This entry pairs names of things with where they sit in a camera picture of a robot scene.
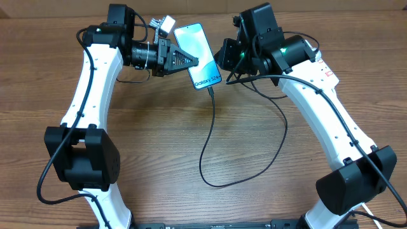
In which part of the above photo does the Samsung Galaxy smartphone blue screen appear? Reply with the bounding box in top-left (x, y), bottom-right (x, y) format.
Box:
top-left (174, 23), bottom-right (222, 90)

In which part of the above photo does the black USB charging cable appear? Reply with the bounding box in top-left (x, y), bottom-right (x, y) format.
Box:
top-left (198, 31), bottom-right (321, 188)

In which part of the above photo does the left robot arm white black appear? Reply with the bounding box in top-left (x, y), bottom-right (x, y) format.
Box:
top-left (44, 4), bottom-right (198, 228)

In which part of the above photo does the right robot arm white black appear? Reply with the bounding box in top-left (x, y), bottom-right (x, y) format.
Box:
top-left (214, 3), bottom-right (397, 228)

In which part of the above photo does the white power strip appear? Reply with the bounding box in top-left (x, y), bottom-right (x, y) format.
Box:
top-left (316, 51), bottom-right (340, 89)

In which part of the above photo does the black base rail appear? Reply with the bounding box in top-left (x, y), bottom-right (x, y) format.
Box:
top-left (130, 219), bottom-right (300, 229)

